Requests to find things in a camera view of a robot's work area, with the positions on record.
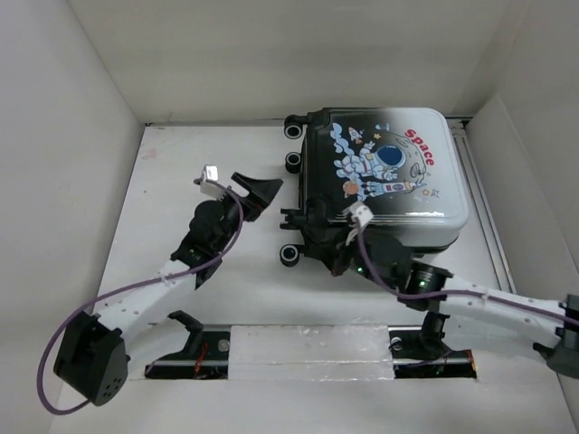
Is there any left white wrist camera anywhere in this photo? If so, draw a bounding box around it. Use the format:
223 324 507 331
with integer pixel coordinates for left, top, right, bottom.
194 165 224 199

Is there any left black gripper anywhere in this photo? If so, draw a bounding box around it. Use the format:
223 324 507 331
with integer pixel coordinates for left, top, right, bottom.
214 175 281 253

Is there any purple cable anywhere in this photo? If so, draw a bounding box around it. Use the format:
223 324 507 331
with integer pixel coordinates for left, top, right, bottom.
38 178 245 415
346 216 579 329

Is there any black space-print suitcase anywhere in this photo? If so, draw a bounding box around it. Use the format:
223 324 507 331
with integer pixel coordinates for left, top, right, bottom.
280 108 470 267

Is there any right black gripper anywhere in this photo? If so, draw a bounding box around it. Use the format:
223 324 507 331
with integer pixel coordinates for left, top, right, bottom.
310 224 396 292

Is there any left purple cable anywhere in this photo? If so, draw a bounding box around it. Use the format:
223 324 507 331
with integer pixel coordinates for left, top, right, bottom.
38 178 245 415

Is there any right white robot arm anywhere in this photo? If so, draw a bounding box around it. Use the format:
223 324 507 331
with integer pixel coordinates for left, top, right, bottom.
331 234 578 378

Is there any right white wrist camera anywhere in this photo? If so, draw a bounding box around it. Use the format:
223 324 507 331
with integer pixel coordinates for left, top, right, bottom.
346 202 374 231

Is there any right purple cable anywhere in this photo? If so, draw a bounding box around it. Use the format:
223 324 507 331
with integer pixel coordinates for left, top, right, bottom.
346 216 579 329

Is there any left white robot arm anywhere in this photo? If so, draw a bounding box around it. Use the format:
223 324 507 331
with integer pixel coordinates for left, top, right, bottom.
53 173 283 406

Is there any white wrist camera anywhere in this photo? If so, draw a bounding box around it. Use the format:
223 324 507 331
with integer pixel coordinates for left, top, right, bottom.
346 202 374 231
194 165 224 199

